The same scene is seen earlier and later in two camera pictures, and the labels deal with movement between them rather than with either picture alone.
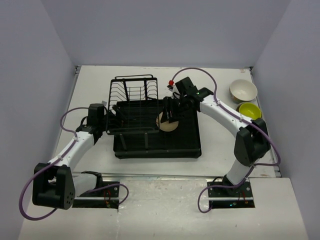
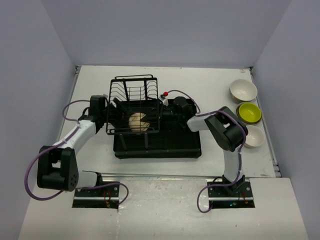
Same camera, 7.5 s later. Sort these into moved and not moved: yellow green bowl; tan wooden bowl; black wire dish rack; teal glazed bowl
Moved: tan wooden bowl
Not moved: yellow green bowl; teal glazed bowl; black wire dish rack
